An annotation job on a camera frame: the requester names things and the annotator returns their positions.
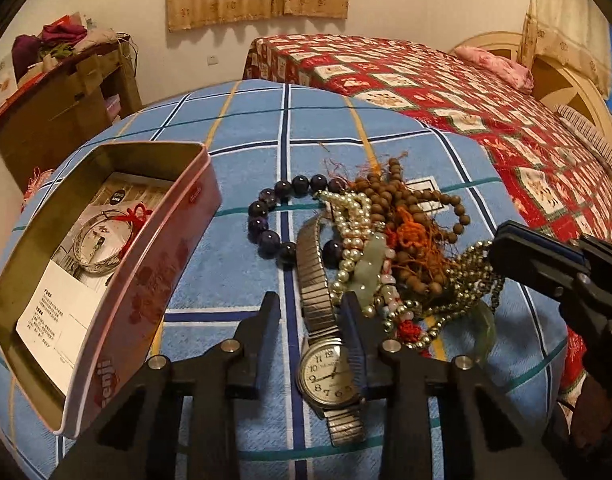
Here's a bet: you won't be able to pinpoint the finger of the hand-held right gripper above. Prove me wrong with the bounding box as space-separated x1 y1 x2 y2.
496 220 612 291
488 237 612 346

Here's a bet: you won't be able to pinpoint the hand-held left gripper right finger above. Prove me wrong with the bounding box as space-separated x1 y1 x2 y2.
340 291 554 480

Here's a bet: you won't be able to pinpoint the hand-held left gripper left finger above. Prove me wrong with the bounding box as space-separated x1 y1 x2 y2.
50 291 283 480

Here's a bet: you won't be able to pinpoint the silver wristwatch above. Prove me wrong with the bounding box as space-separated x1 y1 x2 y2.
295 215 369 448

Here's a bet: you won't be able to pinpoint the metallic gold bead bracelet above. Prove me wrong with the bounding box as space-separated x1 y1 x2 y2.
386 240 507 353

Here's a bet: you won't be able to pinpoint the dark purple bead bracelet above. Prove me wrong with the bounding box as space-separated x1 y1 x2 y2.
247 174 354 271

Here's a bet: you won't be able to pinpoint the pink tin box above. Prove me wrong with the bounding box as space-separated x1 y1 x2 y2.
0 141 223 435

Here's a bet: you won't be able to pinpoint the pale green jade pendant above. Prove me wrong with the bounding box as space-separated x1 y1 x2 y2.
347 232 391 303

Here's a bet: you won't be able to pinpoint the green jade bangle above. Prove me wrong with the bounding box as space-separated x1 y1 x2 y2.
466 300 498 361

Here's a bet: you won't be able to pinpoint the striped pillow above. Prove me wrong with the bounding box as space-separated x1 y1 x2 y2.
556 104 612 176

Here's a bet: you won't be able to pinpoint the brown wooden bead mala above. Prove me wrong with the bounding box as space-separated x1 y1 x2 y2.
346 156 473 296

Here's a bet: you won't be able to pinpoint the cream wooden headboard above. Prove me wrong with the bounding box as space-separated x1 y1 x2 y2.
448 31 612 161

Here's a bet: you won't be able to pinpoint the pink pillow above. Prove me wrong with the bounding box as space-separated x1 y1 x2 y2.
453 44 534 93

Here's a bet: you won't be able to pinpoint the bed with red quilt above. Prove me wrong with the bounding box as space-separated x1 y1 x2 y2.
243 34 612 396

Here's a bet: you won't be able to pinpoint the blue plaid tablecloth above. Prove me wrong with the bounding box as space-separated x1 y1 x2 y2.
0 79 569 480

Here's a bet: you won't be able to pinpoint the white paper leaflet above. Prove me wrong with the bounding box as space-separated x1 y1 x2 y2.
16 171 174 396

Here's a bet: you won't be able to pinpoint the wooden desk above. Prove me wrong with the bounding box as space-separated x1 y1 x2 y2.
0 35 144 191

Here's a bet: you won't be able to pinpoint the pale pink quilted cloth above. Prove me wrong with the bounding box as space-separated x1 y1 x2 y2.
73 30 121 53

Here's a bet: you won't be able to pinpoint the red flat box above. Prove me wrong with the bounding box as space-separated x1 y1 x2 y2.
0 67 81 128

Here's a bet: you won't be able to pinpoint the olive green cloth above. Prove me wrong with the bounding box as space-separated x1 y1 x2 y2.
40 42 74 61

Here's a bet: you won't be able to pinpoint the magenta clothes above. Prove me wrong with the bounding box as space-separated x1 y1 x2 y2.
40 19 86 46

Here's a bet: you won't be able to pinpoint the white printed box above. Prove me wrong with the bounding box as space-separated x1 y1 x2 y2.
0 55 19 106

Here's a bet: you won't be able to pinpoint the purple cloth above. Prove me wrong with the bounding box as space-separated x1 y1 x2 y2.
12 34 41 76

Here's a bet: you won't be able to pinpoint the pink white bead bracelet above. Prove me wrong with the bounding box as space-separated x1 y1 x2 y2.
371 270 424 346

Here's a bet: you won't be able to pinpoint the pearl necklace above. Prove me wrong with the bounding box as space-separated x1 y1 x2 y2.
313 187 374 293

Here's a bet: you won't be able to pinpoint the orange knotted cord ornament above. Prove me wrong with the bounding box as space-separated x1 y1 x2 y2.
386 207 451 281

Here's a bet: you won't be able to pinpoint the silver bangle with red string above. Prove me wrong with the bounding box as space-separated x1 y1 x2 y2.
72 203 154 276

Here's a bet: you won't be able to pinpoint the thin cable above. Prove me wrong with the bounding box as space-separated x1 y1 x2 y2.
116 32 139 76

